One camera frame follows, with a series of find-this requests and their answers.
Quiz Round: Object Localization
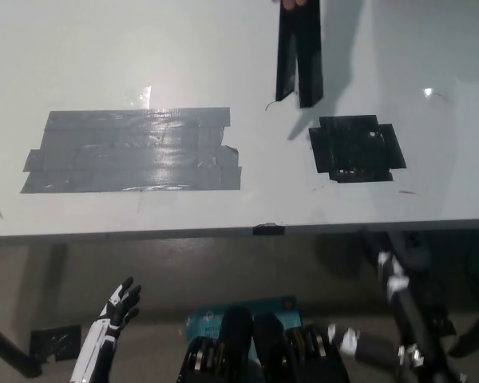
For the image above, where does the black tape patch square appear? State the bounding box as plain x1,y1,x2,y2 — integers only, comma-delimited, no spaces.
307,114,407,184

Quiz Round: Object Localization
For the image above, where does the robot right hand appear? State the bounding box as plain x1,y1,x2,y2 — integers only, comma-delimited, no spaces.
376,250,411,305

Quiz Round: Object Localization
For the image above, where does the crumpled black floor tape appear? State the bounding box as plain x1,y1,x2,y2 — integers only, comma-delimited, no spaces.
421,304,458,340
29,324,83,363

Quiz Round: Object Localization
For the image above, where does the small black tape strip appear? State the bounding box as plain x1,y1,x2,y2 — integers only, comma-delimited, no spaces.
252,223,286,237

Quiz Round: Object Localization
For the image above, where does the black stapler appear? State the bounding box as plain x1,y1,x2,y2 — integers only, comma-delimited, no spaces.
275,0,326,109

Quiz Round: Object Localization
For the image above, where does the grey duct tape patch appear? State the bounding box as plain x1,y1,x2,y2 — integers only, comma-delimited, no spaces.
20,106,243,195

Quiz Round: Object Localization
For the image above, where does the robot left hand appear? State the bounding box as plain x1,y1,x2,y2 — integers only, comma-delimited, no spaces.
99,275,142,341

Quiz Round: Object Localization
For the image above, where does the thin wire with shiny end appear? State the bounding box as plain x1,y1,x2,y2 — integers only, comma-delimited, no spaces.
422,87,451,104

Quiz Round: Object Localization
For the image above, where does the black table leg bar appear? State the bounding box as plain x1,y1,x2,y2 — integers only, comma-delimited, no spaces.
0,318,43,379
448,309,479,359

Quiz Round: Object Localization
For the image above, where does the clear tape piece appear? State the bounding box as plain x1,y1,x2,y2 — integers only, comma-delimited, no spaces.
126,85,153,109

